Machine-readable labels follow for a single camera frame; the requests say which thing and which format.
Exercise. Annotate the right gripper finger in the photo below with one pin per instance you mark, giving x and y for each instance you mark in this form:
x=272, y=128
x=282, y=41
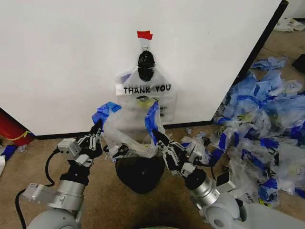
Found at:
x=169, y=158
x=158, y=136

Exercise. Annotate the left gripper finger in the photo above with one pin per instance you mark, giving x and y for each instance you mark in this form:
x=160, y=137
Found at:
x=97, y=130
x=122, y=149

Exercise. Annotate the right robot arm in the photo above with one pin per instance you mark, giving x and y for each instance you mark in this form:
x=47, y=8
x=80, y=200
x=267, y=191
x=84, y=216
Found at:
x=207, y=188

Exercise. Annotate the black trash bin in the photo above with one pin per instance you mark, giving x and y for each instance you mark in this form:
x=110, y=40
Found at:
x=140, y=175

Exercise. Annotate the white thank you bag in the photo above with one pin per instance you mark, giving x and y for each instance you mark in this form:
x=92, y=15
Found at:
x=147, y=89

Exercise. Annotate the large blue crumpled bag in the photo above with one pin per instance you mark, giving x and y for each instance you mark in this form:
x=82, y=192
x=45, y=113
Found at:
x=267, y=100

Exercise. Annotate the crumpled blue plastic bag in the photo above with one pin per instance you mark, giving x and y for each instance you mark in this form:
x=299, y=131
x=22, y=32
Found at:
x=269, y=63

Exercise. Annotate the crumpled white plastic bag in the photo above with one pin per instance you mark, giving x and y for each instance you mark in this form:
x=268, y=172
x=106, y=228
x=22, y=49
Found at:
x=289, y=25

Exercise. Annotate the robot front shell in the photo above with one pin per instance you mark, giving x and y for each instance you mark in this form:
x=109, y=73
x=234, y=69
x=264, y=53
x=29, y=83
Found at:
x=157, y=227

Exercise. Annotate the blue plastic scrap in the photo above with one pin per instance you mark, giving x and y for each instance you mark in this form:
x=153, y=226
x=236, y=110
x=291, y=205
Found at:
x=9, y=151

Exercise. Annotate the white object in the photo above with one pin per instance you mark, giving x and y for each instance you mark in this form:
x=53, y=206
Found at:
x=2, y=167

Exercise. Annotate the red cylinder with yellow band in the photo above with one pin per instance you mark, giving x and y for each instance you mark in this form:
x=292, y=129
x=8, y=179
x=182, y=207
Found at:
x=10, y=127

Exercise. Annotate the red tape strip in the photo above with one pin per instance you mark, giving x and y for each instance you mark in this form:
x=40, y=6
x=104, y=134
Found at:
x=144, y=34

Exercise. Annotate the flat black object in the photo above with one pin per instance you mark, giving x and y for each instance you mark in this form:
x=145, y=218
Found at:
x=299, y=64

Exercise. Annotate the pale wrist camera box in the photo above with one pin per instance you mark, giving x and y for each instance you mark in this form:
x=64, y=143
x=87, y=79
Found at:
x=196, y=152
x=69, y=146

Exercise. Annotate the metal wall hook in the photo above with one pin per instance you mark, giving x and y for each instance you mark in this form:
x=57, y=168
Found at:
x=145, y=45

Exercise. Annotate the black wall panel trim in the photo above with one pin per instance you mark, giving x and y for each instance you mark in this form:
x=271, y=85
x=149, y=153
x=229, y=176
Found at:
x=250, y=59

